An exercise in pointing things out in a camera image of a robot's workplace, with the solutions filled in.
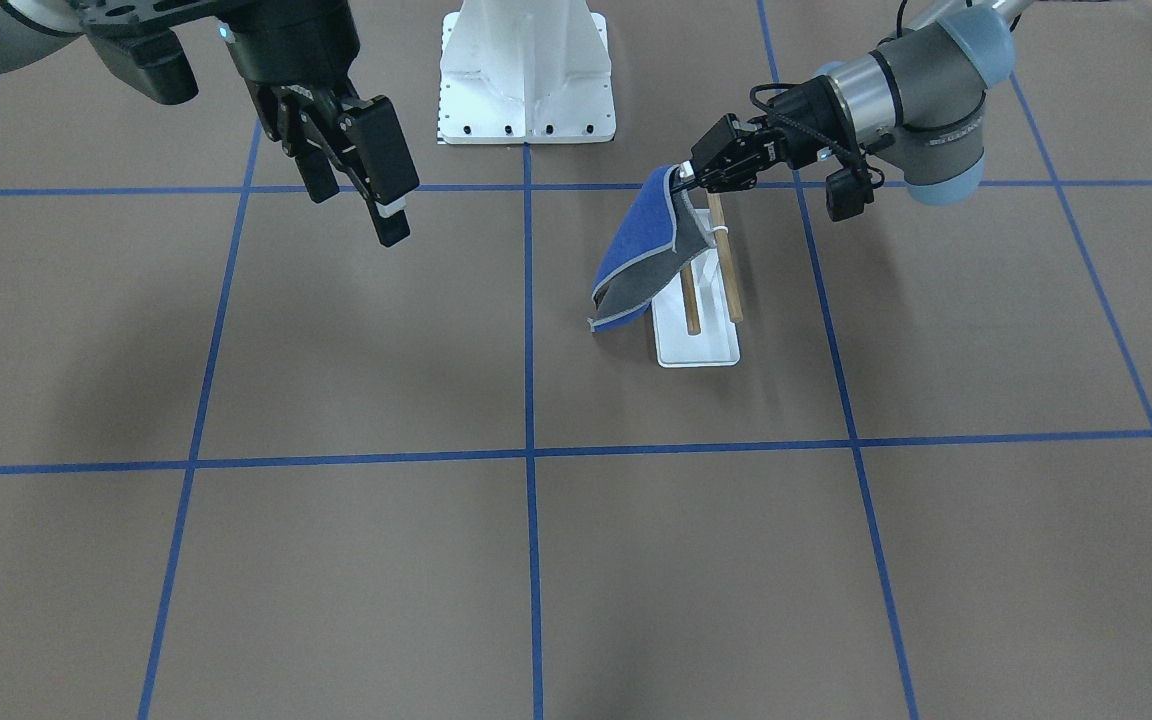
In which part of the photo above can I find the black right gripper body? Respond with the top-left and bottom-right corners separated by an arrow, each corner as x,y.
218,1 -> 361,161

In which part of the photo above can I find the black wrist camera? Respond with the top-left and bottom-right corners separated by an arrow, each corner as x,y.
88,29 -> 198,106
826,164 -> 886,222

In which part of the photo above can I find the blue grey microfibre towel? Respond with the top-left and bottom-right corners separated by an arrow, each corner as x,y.
588,165 -> 713,333

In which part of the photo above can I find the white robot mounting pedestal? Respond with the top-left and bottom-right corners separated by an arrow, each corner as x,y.
435,1 -> 617,145

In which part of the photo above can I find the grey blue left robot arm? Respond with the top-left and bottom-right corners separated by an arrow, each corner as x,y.
669,1 -> 1026,222

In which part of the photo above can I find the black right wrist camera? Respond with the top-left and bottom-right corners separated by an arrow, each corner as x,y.
88,29 -> 198,106

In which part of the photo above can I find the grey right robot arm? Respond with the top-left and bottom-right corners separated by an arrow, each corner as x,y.
0,1 -> 420,247

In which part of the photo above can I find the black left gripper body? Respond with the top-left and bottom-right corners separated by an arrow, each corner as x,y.
691,76 -> 846,194

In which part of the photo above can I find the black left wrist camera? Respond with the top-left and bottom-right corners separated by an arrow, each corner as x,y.
826,164 -> 886,222

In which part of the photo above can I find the white wooden towel rack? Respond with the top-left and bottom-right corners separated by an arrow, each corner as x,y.
652,194 -> 744,369

